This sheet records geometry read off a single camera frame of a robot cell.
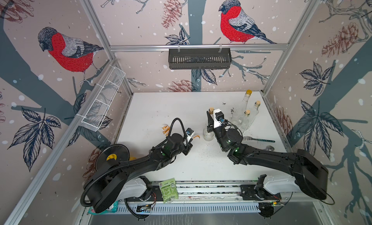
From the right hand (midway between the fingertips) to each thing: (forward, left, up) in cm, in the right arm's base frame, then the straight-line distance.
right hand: (211, 109), depth 74 cm
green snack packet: (-33, +21, -27) cm, 48 cm away
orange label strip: (-5, +7, -20) cm, 22 cm away
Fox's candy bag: (-42, +48, -27) cm, 69 cm away
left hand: (-7, +9, -18) cm, 21 cm away
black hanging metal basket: (+49, +5, 0) cm, 49 cm away
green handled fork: (-1, -26, -29) cm, 40 cm away
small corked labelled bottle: (+6, -27, -10) cm, 29 cm away
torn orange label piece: (+6, +31, -29) cm, 42 cm away
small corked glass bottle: (+8, -24, -24) cm, 35 cm away
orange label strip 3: (+2, +28, -29) cm, 40 cm away
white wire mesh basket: (+6, +69, -9) cm, 69 cm away
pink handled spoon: (-7, -39, -29) cm, 49 cm away
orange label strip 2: (+5, +29, -29) cm, 41 cm away
